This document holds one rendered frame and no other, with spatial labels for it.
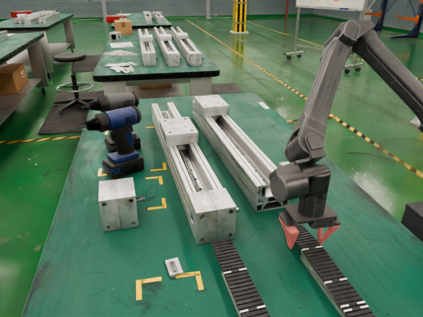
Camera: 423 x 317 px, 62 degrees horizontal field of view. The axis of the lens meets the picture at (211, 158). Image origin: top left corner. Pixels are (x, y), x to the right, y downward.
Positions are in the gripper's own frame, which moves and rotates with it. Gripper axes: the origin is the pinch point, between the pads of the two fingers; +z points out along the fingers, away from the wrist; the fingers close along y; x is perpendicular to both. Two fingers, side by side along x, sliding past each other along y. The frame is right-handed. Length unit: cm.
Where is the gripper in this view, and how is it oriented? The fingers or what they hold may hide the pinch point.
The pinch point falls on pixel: (304, 242)
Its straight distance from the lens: 88.4
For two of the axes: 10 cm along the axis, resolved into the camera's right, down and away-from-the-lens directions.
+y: -9.7, 0.9, -2.1
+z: -0.1, 8.9, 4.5
